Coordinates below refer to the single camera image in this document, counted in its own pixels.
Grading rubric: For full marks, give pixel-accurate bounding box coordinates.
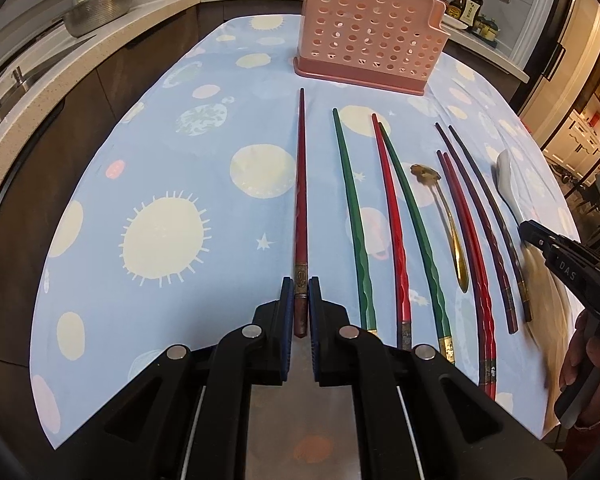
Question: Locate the red chopstick pair right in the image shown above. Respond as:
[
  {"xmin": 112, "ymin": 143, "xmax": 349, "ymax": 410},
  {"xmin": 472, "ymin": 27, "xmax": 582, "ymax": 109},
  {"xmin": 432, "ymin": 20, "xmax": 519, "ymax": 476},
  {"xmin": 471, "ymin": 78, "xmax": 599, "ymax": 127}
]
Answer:
[{"xmin": 439, "ymin": 152, "xmax": 496, "ymax": 400}]

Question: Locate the chrome kitchen faucet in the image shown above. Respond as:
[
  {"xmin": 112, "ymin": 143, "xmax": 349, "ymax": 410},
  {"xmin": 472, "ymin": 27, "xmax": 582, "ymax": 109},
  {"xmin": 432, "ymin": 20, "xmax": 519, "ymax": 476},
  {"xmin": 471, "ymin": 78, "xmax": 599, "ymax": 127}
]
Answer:
[{"xmin": 0, "ymin": 66, "xmax": 28, "ymax": 122}]

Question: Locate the red chopstick pair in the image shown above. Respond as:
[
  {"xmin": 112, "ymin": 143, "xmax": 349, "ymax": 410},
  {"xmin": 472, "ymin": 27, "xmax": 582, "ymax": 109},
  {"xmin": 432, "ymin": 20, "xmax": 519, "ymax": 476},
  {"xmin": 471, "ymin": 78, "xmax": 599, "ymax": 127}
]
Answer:
[
  {"xmin": 439, "ymin": 152, "xmax": 496, "ymax": 400},
  {"xmin": 435, "ymin": 148, "xmax": 492, "ymax": 392}
]

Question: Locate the white plate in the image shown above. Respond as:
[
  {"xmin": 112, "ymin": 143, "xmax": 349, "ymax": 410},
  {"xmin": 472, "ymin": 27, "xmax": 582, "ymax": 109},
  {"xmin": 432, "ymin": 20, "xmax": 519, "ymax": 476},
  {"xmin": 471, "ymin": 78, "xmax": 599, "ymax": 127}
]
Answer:
[{"xmin": 442, "ymin": 13, "xmax": 468, "ymax": 30}]

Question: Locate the dark purple chopstick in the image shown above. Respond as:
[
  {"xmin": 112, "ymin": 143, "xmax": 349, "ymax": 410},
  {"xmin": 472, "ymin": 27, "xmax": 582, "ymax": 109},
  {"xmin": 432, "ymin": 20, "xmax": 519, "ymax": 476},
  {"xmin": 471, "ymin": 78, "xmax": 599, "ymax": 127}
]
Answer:
[{"xmin": 433, "ymin": 121, "xmax": 520, "ymax": 336}]

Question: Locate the dark red chopstick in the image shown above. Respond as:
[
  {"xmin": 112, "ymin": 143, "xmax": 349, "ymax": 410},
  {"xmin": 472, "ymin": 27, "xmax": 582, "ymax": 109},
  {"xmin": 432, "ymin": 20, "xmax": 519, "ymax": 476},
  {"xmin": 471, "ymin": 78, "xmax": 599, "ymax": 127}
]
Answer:
[{"xmin": 294, "ymin": 88, "xmax": 309, "ymax": 338}]

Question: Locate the pink perforated utensil holder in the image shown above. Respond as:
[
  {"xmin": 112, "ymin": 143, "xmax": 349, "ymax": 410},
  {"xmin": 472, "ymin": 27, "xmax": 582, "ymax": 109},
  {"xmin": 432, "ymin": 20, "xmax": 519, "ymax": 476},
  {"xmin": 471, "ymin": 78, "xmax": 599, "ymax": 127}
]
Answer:
[{"xmin": 294, "ymin": 0, "xmax": 449, "ymax": 96}]

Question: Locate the red chopstick pair left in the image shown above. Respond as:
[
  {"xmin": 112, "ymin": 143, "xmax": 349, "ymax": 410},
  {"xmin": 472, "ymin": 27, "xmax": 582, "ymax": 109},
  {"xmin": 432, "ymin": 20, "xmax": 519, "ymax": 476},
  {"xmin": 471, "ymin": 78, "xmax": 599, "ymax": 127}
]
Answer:
[{"xmin": 435, "ymin": 148, "xmax": 492, "ymax": 392}]

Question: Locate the white ceramic spoon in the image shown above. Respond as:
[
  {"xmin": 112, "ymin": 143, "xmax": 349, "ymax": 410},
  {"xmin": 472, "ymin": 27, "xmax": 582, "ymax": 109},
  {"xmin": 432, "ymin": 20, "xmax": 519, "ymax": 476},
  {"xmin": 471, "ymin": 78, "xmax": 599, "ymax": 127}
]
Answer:
[{"xmin": 495, "ymin": 150, "xmax": 526, "ymax": 224}]

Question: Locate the green chopstick gold end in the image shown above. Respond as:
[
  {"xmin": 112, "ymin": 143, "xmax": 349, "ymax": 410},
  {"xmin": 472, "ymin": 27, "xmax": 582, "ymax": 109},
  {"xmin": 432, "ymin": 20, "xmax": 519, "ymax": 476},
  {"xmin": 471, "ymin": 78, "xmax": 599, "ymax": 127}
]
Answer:
[{"xmin": 377, "ymin": 122, "xmax": 455, "ymax": 364}]

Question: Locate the blue patterned tablecloth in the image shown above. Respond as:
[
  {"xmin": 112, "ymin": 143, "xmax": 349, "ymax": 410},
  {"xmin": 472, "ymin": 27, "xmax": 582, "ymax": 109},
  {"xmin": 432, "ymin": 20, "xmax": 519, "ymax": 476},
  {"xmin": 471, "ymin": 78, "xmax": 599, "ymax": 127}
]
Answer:
[{"xmin": 30, "ymin": 15, "xmax": 578, "ymax": 445}]

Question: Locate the wooden spatula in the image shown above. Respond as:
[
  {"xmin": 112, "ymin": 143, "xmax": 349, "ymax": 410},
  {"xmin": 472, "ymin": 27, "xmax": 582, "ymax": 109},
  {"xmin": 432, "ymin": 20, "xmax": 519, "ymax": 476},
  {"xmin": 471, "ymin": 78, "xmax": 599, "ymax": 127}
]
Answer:
[{"xmin": 521, "ymin": 244, "xmax": 571, "ymax": 434}]

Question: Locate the right hand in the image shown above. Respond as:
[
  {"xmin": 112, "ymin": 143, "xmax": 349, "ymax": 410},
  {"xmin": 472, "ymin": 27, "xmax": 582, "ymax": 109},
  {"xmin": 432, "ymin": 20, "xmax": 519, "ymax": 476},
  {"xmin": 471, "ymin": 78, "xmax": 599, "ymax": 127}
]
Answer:
[{"xmin": 556, "ymin": 310, "xmax": 600, "ymax": 429}]

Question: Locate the condiment jars set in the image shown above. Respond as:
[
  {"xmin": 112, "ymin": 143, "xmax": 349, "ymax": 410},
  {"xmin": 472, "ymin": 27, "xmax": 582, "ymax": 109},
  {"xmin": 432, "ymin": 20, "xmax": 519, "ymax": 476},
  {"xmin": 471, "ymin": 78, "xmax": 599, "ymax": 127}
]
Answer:
[{"xmin": 472, "ymin": 14, "xmax": 498, "ymax": 42}]

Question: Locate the brown sauce bottle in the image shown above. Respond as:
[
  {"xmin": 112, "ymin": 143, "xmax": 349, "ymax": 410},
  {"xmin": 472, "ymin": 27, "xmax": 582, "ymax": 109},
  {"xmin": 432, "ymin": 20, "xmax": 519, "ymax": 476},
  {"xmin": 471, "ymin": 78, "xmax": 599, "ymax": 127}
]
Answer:
[{"xmin": 446, "ymin": 0, "xmax": 467, "ymax": 20}]

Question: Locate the gold metal spoon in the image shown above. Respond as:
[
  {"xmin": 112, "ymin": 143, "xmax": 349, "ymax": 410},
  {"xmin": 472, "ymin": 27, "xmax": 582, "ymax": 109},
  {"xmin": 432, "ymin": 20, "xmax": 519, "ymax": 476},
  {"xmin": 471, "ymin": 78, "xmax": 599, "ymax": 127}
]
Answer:
[{"xmin": 411, "ymin": 164, "xmax": 469, "ymax": 292}]

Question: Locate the dark brown chopstick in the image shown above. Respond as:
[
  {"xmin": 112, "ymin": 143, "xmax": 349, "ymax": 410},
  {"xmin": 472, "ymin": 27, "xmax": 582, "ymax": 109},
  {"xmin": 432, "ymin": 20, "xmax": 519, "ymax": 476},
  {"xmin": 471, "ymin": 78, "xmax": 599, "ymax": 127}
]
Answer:
[{"xmin": 449, "ymin": 125, "xmax": 532, "ymax": 323}]

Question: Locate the steel colander bowl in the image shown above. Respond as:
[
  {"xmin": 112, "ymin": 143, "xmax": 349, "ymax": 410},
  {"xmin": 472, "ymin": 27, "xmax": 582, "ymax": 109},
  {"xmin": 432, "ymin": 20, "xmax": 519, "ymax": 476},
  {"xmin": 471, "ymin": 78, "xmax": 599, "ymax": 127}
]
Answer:
[{"xmin": 62, "ymin": 0, "xmax": 133, "ymax": 38}]

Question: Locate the dark soy sauce bottle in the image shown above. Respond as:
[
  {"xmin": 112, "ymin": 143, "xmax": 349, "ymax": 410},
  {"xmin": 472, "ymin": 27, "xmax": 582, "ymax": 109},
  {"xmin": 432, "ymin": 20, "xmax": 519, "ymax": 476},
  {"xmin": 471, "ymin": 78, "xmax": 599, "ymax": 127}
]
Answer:
[{"xmin": 460, "ymin": 0, "xmax": 483, "ymax": 28}]

